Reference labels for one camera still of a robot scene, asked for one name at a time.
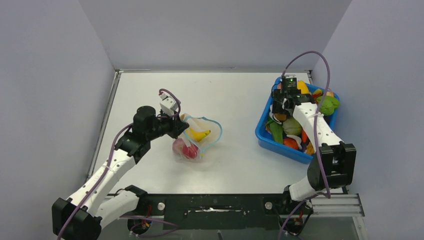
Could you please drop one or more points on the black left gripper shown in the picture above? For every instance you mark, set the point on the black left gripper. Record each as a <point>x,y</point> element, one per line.
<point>177,126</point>

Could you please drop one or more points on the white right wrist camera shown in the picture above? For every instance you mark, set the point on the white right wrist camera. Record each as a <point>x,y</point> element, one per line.
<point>291,77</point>

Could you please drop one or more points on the yellow toy bell pepper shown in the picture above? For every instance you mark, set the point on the yellow toy bell pepper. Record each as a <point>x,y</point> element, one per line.
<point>302,86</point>

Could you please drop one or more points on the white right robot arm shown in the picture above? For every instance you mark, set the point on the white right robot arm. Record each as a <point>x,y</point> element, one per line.
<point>333,164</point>

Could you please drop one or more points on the green toy pea pod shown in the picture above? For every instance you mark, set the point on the green toy pea pod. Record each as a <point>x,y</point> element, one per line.
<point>276,131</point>

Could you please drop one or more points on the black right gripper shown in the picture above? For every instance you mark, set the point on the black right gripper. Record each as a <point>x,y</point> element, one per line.
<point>278,108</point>

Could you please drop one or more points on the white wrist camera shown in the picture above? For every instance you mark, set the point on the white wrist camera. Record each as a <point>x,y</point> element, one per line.
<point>168,104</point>
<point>291,77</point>

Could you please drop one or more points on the green bumpy toy fruit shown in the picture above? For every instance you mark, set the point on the green bumpy toy fruit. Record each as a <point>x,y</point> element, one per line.
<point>329,105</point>

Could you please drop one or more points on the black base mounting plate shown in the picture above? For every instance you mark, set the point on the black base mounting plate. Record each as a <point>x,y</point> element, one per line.
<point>268,211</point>

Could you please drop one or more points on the blue plastic bin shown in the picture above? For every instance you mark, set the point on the blue plastic bin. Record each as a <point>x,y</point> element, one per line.
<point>298,148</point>

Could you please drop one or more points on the pale green toy cabbage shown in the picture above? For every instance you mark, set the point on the pale green toy cabbage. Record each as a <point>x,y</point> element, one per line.
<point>292,127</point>

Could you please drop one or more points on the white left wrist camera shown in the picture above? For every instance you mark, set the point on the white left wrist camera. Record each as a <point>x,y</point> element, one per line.
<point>168,104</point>

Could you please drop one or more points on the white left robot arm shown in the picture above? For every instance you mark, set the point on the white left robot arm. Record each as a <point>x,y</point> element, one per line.
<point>86,212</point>

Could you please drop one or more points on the red toy apple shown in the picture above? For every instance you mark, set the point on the red toy apple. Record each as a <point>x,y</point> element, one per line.
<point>190,152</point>

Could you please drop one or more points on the clear zip top bag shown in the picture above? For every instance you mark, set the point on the clear zip top bag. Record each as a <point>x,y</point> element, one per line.
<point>200,124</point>

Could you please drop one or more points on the yellow toy banana bunch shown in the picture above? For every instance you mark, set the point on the yellow toy banana bunch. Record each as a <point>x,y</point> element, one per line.
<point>198,136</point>

